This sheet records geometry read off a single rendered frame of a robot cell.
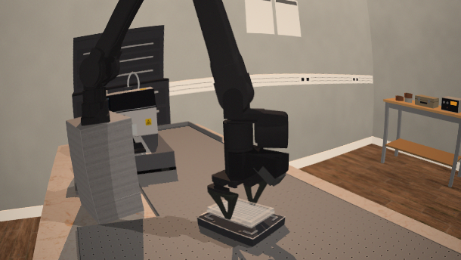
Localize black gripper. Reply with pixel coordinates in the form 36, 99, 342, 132
207, 146, 268, 220

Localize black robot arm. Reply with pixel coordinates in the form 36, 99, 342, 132
79, 0, 289, 186

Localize dark grey raised edge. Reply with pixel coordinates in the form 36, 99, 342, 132
157, 122, 223, 142

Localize white multiwell plate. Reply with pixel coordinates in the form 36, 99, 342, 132
206, 198, 275, 228

